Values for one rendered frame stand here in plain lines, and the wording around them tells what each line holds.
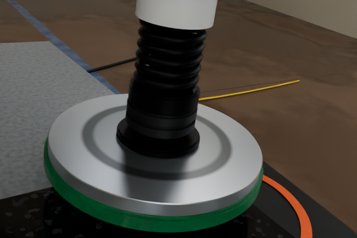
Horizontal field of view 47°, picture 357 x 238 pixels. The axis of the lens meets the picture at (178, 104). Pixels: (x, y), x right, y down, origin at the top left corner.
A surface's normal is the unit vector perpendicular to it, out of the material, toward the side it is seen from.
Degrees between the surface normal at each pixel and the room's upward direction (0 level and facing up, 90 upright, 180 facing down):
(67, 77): 0
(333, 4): 90
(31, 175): 0
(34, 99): 0
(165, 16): 90
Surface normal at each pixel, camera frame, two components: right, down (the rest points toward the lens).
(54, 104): 0.14, -0.90
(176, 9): -0.06, 0.40
